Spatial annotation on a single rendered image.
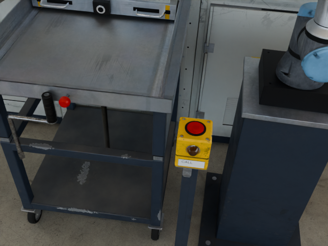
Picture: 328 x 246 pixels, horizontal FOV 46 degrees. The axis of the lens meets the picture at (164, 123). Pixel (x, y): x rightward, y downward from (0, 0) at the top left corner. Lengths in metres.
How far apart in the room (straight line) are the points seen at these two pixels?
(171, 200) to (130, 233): 0.26
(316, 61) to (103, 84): 0.58
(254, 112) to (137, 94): 0.36
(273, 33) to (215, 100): 0.44
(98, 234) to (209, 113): 0.80
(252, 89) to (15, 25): 0.84
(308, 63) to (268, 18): 0.71
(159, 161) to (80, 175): 0.54
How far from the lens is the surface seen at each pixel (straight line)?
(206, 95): 1.93
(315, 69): 1.04
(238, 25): 1.72
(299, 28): 1.16
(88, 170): 1.79
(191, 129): 0.90
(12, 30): 1.47
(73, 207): 1.67
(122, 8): 1.48
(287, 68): 1.24
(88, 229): 1.81
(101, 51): 1.31
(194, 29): 1.76
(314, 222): 1.97
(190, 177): 1.02
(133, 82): 1.17
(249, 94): 1.29
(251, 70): 1.40
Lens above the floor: 1.52
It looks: 43 degrees down
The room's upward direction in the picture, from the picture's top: 3 degrees clockwise
